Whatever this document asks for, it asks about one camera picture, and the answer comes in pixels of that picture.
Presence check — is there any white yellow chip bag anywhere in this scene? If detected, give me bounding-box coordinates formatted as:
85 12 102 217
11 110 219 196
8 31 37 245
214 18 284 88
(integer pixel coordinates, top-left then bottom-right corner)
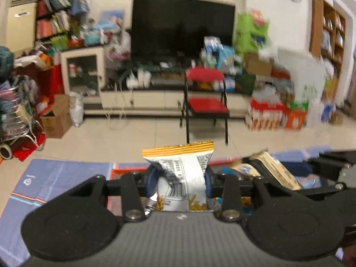
142 140 214 212

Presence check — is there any beige black snack bar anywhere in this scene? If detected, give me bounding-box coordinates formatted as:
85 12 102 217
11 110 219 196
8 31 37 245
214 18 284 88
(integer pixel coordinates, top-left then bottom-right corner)
231 151 302 190

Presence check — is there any red folding chair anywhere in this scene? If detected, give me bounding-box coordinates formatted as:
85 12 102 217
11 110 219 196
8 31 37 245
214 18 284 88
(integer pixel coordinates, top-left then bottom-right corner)
179 67 230 145

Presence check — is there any red white carton box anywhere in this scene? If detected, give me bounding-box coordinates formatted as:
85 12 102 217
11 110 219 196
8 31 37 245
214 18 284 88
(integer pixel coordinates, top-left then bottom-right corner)
244 99 287 131

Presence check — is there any blue patterned tablecloth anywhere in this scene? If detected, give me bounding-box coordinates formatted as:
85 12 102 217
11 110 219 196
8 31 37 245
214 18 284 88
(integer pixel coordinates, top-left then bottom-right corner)
1 159 346 266

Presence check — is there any brown cardboard box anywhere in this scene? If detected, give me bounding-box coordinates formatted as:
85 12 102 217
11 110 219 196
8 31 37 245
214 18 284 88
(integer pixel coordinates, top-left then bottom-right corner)
40 94 72 139

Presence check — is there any white glass door cabinet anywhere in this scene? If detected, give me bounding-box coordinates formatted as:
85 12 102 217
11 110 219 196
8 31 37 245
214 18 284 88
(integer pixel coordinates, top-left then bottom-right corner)
60 47 106 99

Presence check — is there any wooden bookshelf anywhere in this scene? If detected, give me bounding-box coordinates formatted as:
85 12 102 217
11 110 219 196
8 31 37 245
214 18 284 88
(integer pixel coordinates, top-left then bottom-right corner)
308 0 348 76

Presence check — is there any black television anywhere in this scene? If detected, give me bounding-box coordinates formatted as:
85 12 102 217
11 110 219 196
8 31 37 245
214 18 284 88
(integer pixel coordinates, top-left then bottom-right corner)
130 0 235 59

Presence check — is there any teal puffer jacket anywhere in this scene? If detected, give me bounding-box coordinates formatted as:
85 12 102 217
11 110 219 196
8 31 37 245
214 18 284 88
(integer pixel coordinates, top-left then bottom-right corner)
0 46 14 80

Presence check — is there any dark bookshelf with books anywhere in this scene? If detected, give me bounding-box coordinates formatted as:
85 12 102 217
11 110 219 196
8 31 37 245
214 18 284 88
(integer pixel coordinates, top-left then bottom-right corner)
35 0 89 52

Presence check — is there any standing air conditioner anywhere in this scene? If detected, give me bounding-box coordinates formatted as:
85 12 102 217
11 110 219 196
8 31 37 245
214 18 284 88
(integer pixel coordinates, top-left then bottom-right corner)
5 0 38 57

